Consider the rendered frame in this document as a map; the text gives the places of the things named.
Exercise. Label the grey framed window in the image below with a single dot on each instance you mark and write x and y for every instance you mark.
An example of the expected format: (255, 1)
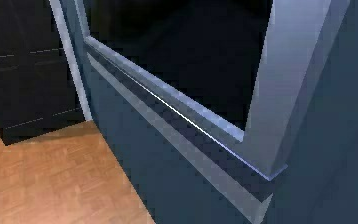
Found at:
(280, 83)

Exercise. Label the black cupboard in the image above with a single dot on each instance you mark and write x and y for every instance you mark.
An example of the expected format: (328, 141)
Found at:
(23, 66)

